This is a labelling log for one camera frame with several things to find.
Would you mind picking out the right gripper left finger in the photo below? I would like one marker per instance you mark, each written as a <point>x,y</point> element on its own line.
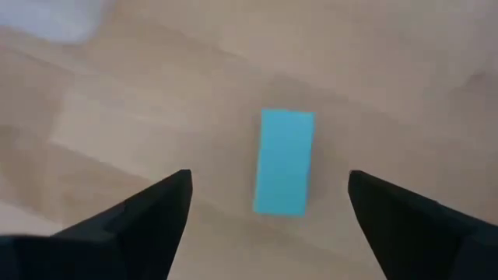
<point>116,249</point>

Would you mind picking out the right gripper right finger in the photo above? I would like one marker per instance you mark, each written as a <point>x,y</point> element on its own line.
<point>420,241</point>

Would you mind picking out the clear plastic bin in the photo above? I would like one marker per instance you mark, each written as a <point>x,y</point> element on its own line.
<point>46,19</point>

